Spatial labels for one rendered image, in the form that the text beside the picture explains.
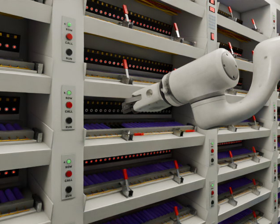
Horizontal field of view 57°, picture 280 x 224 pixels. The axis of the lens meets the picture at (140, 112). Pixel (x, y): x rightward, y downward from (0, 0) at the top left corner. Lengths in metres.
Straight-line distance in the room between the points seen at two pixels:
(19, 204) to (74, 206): 0.14
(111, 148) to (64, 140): 0.16
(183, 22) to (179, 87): 0.79
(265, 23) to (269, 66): 1.33
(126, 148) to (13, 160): 0.35
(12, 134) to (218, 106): 0.53
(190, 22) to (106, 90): 0.64
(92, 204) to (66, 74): 0.40
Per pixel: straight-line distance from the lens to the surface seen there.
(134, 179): 1.00
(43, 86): 0.73
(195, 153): 1.23
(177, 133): 1.07
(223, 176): 1.35
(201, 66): 0.55
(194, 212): 1.28
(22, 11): 0.76
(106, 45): 1.09
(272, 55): 0.59
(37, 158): 0.73
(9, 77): 0.70
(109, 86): 0.82
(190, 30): 1.30
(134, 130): 0.94
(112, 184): 0.94
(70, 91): 0.74
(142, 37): 0.95
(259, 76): 0.59
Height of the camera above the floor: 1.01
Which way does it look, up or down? 1 degrees up
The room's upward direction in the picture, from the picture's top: straight up
